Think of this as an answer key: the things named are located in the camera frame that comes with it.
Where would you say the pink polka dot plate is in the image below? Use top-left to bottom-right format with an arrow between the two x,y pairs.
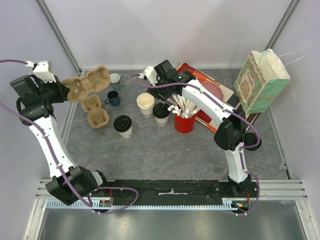
202,82 -> 224,101

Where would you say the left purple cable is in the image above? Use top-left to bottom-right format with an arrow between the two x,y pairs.
0,59 -> 139,217

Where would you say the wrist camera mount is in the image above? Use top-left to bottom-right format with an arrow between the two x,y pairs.
25,60 -> 56,84
138,66 -> 158,86

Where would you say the stack of black lids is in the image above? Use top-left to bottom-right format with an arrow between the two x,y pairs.
244,132 -> 262,152

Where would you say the dark blue ceramic mug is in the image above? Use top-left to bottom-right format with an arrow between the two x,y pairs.
104,90 -> 121,107

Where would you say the green paper gift bag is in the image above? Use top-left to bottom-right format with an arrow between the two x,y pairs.
233,48 -> 291,116

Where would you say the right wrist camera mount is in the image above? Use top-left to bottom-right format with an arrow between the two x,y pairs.
138,66 -> 158,86

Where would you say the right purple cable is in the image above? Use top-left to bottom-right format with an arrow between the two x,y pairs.
129,73 -> 262,216

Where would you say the purple cable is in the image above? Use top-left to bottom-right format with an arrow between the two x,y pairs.
129,73 -> 262,216
0,59 -> 139,217

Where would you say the single cardboard cup carrier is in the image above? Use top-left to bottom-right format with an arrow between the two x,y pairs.
81,95 -> 110,129

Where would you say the white grey ceramic mug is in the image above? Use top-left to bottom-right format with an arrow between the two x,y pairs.
110,73 -> 124,91

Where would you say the red cup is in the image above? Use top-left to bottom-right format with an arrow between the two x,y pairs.
174,114 -> 197,134

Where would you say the aluminium frame rail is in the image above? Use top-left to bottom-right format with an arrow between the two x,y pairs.
35,0 -> 82,76

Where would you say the white stir sticks bundle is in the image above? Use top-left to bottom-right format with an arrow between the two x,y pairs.
166,93 -> 200,119

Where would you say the colourful magazine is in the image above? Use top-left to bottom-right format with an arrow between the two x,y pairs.
149,62 -> 261,137

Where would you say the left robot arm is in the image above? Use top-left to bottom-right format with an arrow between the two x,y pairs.
10,74 -> 110,207

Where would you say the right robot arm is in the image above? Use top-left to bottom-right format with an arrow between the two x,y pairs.
140,60 -> 261,197

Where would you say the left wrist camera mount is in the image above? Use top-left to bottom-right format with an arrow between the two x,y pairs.
25,60 -> 56,84

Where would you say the single white paper cup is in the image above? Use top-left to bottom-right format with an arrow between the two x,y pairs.
119,126 -> 133,139

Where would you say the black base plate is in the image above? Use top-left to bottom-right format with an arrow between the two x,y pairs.
102,179 -> 258,199

